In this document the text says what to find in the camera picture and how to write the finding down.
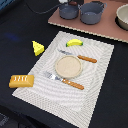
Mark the round beige plate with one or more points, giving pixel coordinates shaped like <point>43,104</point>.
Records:
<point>68,66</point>

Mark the grey pot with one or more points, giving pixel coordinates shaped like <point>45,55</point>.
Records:
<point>69,10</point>
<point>90,13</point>

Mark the woven grey placemat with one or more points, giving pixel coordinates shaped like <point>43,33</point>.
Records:
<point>70,104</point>

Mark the beige bowl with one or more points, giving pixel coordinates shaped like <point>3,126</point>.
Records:
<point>122,15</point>

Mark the yellow cheese wedge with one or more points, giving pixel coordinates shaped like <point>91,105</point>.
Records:
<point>38,48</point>

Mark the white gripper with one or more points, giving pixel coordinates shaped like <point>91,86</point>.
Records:
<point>68,1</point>

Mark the yellow banana toy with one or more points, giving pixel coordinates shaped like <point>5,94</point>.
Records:
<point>73,42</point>

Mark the left grey pot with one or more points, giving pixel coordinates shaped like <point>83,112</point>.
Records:
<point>69,10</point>

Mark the right grey pot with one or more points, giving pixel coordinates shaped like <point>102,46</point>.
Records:
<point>90,13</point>

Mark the fork with wooden handle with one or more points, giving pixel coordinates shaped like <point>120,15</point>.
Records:
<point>54,77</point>

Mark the knife with wooden handle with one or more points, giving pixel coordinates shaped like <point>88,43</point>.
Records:
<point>79,56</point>

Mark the orange bread loaf toy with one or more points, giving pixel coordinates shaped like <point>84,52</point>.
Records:
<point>21,81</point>

